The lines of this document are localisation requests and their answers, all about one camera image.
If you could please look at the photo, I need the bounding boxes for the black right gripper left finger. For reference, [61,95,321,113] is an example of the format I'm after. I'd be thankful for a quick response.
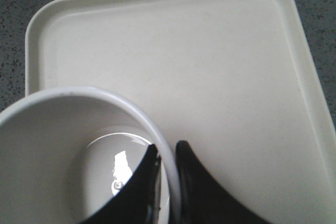
[82,144,161,223]

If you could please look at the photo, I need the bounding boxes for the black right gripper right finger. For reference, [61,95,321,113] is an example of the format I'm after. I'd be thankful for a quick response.
[175,140,267,223]

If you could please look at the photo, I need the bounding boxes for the white smiley mug black handle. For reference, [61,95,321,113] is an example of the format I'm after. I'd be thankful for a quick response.
[1,86,181,223]

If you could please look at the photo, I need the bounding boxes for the cream rectangular plastic tray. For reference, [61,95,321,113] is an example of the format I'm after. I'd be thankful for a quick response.
[25,0,335,223]

